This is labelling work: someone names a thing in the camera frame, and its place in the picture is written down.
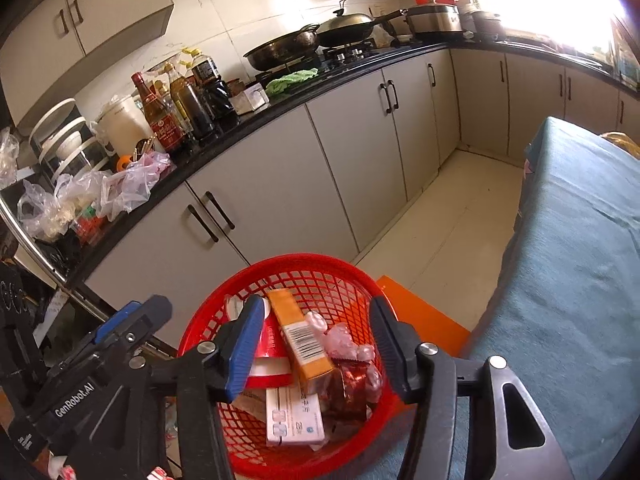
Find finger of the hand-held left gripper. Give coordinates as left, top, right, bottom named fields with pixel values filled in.
left=47, top=301, right=146, bottom=376
left=107, top=295, right=173, bottom=358

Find white electric cooker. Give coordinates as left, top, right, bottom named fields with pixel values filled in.
left=94, top=95, right=156, bottom=158

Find dark cooking pot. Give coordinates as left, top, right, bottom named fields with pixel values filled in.
left=472, top=10, right=506, bottom=43

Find orange carton box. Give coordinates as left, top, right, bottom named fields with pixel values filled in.
left=266, top=289, right=337, bottom=382

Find orange plastic stool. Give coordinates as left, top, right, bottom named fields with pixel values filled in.
left=374, top=275, right=473, bottom=413

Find large soy sauce bottle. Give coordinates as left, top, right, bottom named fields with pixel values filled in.
left=186, top=50, right=236, bottom=118

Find red shiny wrapper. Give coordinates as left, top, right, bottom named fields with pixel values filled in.
left=320, top=357, right=376, bottom=423

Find dark frying pan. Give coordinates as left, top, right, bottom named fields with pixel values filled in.
left=243, top=24, right=321, bottom=72

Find large grey wall cabinet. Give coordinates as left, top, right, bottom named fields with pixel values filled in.
left=0, top=0, right=175, bottom=131

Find black gas stove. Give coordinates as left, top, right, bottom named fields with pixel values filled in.
left=255, top=42, right=378, bottom=83

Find dark oil bottle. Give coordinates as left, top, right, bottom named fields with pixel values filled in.
left=169, top=62, right=217, bottom=140

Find silver rice cooker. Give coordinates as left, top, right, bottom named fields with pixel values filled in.
left=405, top=4, right=463, bottom=41

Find green cloth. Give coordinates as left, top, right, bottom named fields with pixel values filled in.
left=265, top=67, right=320, bottom=96

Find pink clear plastic wrap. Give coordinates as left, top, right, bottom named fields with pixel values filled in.
left=306, top=310, right=383, bottom=401

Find white black tiered container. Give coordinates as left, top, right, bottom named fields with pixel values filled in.
left=29, top=97, right=108, bottom=181

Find white pink medicine box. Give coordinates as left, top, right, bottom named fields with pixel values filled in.
left=265, top=387, right=328, bottom=448

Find grey lower kitchen cabinets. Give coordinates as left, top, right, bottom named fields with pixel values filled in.
left=82, top=47, right=640, bottom=321

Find pink white plastic bag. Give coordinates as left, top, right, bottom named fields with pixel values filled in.
left=102, top=152, right=173, bottom=221

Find small white box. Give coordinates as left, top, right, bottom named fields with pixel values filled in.
left=231, top=84, right=268, bottom=113

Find metal rack bar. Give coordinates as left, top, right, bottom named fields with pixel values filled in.
left=0, top=195, right=176, bottom=356

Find black kitchen countertop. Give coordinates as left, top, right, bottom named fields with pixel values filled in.
left=30, top=40, right=640, bottom=286

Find yellowish plastic bag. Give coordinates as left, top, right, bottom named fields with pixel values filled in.
left=599, top=131, right=640, bottom=160

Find blue tablecloth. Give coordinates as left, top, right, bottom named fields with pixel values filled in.
left=370, top=116, right=640, bottom=480

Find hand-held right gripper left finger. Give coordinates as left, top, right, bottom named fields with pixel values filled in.
left=95, top=295, right=266, bottom=480

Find red plastic mesh basket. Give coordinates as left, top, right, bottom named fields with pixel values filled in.
left=176, top=254, right=401, bottom=480

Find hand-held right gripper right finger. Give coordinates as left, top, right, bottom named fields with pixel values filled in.
left=369, top=296, right=573, bottom=480

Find red label sauce bottle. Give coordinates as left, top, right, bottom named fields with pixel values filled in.
left=131, top=72, right=186, bottom=153

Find crumpled clear plastic bags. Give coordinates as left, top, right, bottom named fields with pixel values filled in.
left=17, top=170, right=113, bottom=238

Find dark wok with lid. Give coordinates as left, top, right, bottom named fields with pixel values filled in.
left=316, top=0, right=408, bottom=48

